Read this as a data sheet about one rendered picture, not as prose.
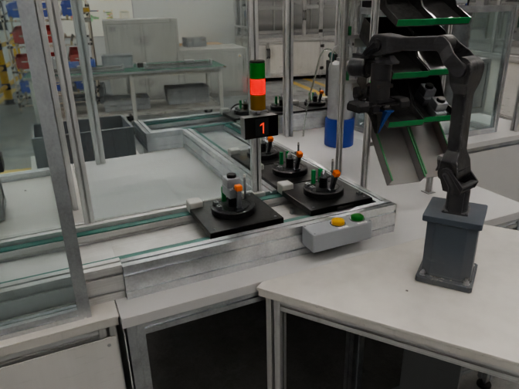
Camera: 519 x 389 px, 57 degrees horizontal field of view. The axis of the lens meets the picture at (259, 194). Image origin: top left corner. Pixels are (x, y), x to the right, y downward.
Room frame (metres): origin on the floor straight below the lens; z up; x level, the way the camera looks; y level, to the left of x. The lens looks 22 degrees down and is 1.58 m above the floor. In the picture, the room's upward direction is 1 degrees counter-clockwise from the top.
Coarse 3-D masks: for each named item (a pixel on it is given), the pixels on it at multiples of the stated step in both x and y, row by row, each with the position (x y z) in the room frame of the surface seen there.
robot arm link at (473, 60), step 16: (464, 64) 1.15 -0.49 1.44; (480, 64) 1.17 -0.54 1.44; (464, 80) 1.14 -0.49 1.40; (464, 96) 1.15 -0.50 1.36; (464, 112) 1.15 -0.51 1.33; (464, 128) 1.16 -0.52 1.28; (448, 144) 1.17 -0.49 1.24; (464, 144) 1.16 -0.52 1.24; (448, 160) 1.15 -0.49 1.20; (464, 160) 1.16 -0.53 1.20; (464, 176) 1.15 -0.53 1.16
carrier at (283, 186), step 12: (312, 180) 1.56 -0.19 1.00; (324, 180) 1.52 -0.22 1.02; (288, 192) 1.53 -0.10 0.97; (300, 192) 1.53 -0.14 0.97; (312, 192) 1.48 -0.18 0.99; (324, 192) 1.48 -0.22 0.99; (336, 192) 1.47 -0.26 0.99; (348, 192) 1.52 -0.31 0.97; (300, 204) 1.43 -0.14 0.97; (312, 204) 1.43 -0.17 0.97; (324, 204) 1.42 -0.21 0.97; (336, 204) 1.42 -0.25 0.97; (348, 204) 1.43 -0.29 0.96; (360, 204) 1.45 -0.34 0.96
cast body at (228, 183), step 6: (228, 174) 1.38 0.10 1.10; (234, 174) 1.38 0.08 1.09; (222, 180) 1.40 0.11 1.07; (228, 180) 1.36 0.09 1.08; (234, 180) 1.37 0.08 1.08; (222, 186) 1.40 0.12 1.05; (228, 186) 1.36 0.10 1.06; (222, 192) 1.40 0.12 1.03; (228, 192) 1.36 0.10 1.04; (234, 192) 1.36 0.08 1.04
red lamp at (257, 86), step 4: (252, 80) 1.54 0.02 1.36; (256, 80) 1.53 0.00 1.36; (260, 80) 1.53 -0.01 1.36; (264, 80) 1.55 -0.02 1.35; (252, 84) 1.54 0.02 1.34; (256, 84) 1.53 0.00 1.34; (260, 84) 1.53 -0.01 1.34; (264, 84) 1.54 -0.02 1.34; (252, 88) 1.54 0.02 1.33; (256, 88) 1.53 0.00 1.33; (260, 88) 1.53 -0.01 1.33; (264, 88) 1.54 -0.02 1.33; (252, 92) 1.54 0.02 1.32; (256, 92) 1.53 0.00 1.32; (260, 92) 1.53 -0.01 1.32; (264, 92) 1.54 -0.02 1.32
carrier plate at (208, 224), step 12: (252, 192) 1.54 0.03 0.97; (204, 204) 1.45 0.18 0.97; (264, 204) 1.44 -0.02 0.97; (192, 216) 1.39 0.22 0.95; (204, 216) 1.35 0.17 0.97; (252, 216) 1.34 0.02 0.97; (264, 216) 1.34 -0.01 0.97; (276, 216) 1.34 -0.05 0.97; (204, 228) 1.28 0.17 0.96; (216, 228) 1.26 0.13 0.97; (228, 228) 1.26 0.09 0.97; (240, 228) 1.27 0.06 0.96; (252, 228) 1.28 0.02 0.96
